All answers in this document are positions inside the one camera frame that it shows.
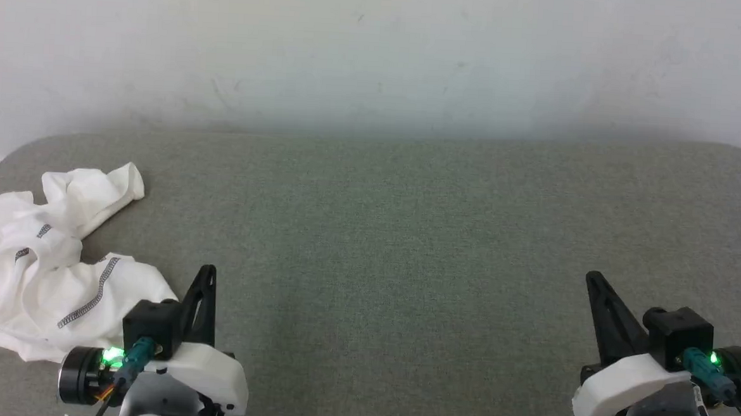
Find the black cylindrical left gripper motor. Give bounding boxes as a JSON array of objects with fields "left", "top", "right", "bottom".
[{"left": 57, "top": 344, "right": 124, "bottom": 407}]

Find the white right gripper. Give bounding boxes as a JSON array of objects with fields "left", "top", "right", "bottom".
[{"left": 571, "top": 269, "right": 699, "bottom": 416}]

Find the white garment with black stitching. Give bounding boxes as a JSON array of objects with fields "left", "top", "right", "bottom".
[{"left": 0, "top": 155, "right": 186, "bottom": 371}]

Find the teal-plug right camera cable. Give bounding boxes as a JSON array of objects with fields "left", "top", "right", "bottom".
[{"left": 679, "top": 347, "right": 741, "bottom": 416}]

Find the teal-plug left camera cable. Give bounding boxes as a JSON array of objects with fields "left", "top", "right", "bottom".
[{"left": 92, "top": 335, "right": 158, "bottom": 416}]

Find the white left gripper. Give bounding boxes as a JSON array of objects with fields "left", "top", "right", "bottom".
[{"left": 143, "top": 262, "right": 256, "bottom": 416}]

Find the teal-plug camera cable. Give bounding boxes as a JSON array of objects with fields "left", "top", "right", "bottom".
[
  {"left": 92, "top": 335, "right": 158, "bottom": 416},
  {"left": 679, "top": 347, "right": 741, "bottom": 416}
]

